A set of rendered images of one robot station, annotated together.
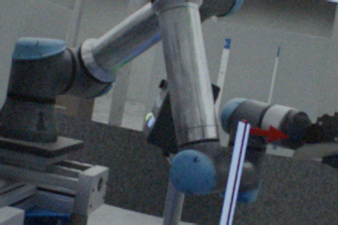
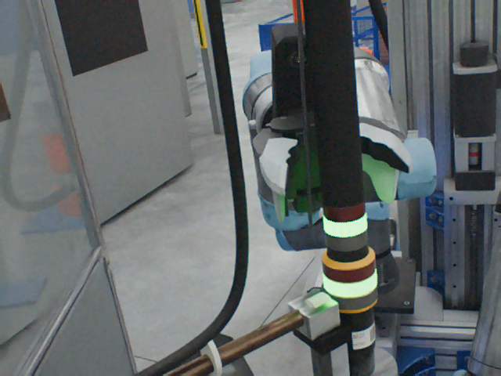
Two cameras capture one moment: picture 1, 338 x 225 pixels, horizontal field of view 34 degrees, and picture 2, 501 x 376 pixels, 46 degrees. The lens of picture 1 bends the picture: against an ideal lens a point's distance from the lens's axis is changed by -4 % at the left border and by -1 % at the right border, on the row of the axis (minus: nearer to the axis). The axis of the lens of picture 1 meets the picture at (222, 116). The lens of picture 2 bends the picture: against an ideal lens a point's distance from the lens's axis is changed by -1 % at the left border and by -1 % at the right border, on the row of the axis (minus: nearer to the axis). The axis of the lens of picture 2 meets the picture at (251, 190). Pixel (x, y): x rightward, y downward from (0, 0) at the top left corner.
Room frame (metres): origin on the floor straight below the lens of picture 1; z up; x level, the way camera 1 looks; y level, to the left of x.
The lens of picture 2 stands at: (0.85, -0.80, 1.82)
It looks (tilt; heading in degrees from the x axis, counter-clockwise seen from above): 22 degrees down; 106
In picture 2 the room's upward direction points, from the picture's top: 8 degrees counter-clockwise
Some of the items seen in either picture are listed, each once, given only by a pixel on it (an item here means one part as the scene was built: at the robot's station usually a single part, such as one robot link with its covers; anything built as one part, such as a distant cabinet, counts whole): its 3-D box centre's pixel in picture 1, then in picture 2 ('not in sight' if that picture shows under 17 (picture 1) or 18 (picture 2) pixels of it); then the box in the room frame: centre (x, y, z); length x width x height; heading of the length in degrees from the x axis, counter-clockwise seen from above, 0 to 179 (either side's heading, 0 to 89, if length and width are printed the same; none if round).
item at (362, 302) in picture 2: not in sight; (351, 290); (0.80, -0.37, 1.54); 0.04 x 0.04 x 0.01
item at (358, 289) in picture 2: not in sight; (349, 276); (0.80, -0.37, 1.56); 0.04 x 0.04 x 0.01
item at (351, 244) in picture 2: not in sight; (346, 235); (0.80, -0.37, 1.60); 0.03 x 0.03 x 0.01
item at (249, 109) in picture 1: (251, 121); not in sight; (1.07, -0.06, 1.17); 0.11 x 0.08 x 0.09; 47
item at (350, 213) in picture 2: not in sight; (344, 205); (0.80, -0.37, 1.62); 0.03 x 0.03 x 0.01
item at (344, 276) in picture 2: not in sight; (348, 262); (0.80, -0.37, 1.57); 0.04 x 0.04 x 0.01
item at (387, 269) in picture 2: not in sight; (366, 262); (0.75, 0.47, 1.09); 0.15 x 0.15 x 0.10
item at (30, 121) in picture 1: (28, 115); not in sight; (1.25, 0.44, 1.09); 0.15 x 0.15 x 0.10
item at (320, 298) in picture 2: not in sight; (318, 307); (0.78, -0.40, 1.54); 0.02 x 0.02 x 0.02; 45
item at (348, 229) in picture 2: not in sight; (344, 220); (0.80, -0.37, 1.61); 0.03 x 0.03 x 0.01
